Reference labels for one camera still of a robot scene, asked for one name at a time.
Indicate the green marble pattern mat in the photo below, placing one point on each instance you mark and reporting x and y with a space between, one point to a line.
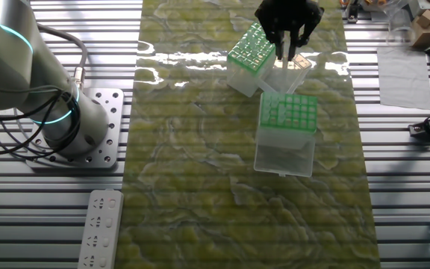
200 168

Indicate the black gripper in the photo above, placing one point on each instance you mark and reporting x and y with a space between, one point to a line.
289 15

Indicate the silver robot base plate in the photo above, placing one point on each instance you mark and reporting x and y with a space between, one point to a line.
118 117

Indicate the white power strip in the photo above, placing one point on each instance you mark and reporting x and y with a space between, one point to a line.
101 231

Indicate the small orange object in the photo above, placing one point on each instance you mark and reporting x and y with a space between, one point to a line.
379 2

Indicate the small brown cardboard box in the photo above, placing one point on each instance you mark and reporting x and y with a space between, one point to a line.
427 30

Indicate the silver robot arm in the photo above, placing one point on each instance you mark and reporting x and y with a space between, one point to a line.
6 56

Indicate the white paper sheet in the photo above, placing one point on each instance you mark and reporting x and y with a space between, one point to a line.
403 78

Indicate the clear tip box green rack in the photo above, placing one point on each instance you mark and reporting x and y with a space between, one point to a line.
243 78
284 157

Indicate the clear plastic cup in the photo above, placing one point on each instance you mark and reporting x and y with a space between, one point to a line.
399 22

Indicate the black clamp stand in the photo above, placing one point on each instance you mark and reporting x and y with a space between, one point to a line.
352 13

